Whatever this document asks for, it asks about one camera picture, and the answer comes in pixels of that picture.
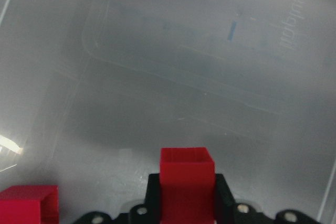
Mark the clear plastic storage box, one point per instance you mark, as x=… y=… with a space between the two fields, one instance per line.
x=91 y=90

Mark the red block in box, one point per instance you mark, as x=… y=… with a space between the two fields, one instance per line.
x=30 y=204

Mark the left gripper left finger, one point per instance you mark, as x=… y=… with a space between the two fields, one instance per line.
x=153 y=197

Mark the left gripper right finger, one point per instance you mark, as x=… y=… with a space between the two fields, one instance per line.
x=223 y=200

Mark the red block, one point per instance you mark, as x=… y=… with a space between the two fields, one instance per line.
x=187 y=182
x=30 y=204

